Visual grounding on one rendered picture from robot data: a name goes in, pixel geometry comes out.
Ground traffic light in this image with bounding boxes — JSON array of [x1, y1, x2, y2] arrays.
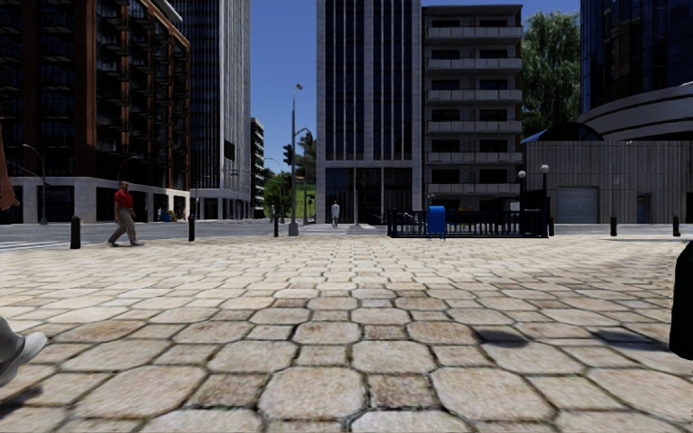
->
[[282, 82, 315, 237]]

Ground grey striped tower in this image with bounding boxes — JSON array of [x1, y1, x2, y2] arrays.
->
[[316, 0, 423, 226]]

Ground pale concrete balcony building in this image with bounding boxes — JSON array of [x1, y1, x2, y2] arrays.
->
[[420, 5, 524, 213]]

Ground blue letter box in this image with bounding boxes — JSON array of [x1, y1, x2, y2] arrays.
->
[[426, 205, 448, 240]]

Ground grey corrugated building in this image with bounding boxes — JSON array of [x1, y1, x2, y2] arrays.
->
[[521, 122, 693, 226]]

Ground trees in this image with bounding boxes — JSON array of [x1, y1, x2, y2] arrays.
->
[[262, 133, 318, 220], [522, 11, 582, 140]]

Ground dark blue glass tower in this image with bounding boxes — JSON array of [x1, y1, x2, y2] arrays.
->
[[577, 0, 693, 143]]

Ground red brick building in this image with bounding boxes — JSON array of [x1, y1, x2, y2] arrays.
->
[[0, 0, 191, 226]]

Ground dark stairway railing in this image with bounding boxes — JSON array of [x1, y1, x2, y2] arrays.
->
[[386, 164, 551, 239]]

